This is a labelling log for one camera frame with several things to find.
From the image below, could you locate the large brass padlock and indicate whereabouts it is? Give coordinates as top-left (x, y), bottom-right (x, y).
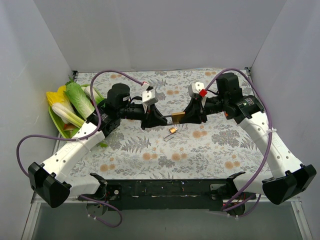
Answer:
top-left (162, 111), bottom-right (186, 125)

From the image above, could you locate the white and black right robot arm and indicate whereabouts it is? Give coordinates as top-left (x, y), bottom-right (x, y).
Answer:
top-left (179, 72), bottom-right (317, 205)

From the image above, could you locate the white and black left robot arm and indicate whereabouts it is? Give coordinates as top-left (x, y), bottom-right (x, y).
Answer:
top-left (28, 83), bottom-right (167, 208)

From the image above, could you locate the small brass padlock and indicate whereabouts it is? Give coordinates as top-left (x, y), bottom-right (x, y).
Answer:
top-left (163, 127), bottom-right (178, 142)

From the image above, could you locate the bok choy toy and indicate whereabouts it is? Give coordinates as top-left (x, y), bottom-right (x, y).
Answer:
top-left (81, 86), bottom-right (105, 105)

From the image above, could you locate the floral patterned table mat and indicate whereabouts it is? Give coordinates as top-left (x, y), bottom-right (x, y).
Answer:
top-left (69, 69), bottom-right (264, 179)

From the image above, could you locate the napa cabbage toy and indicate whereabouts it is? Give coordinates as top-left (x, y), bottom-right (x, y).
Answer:
top-left (65, 82), bottom-right (95, 120)

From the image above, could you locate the green vegetable tray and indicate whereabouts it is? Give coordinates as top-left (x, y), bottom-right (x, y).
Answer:
top-left (48, 82), bottom-right (95, 139)

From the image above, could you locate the yellow-leaf cabbage toy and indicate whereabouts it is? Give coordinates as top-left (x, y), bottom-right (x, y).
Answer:
top-left (46, 85), bottom-right (85, 128)

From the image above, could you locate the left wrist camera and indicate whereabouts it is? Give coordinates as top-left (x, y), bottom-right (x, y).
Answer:
top-left (142, 86), bottom-right (159, 106)

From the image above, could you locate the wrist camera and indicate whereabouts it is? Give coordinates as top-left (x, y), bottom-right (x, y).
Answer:
top-left (142, 86), bottom-right (159, 106)
top-left (188, 81), bottom-right (208, 99)

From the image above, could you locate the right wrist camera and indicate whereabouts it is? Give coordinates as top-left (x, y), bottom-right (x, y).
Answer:
top-left (188, 81), bottom-right (208, 99)

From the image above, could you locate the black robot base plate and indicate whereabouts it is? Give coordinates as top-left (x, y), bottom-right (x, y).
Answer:
top-left (101, 178), bottom-right (238, 211)

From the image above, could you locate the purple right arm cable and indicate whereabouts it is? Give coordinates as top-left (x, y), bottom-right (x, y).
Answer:
top-left (203, 68), bottom-right (277, 218)

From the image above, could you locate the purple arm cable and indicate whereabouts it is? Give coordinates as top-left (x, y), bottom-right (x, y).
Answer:
top-left (203, 68), bottom-right (277, 218)
top-left (16, 70), bottom-right (148, 228)

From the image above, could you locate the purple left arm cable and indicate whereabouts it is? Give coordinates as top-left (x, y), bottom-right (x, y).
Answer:
top-left (16, 70), bottom-right (148, 228)

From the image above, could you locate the aluminium frame rail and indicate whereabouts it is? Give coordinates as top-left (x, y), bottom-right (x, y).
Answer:
top-left (22, 179), bottom-right (313, 240)

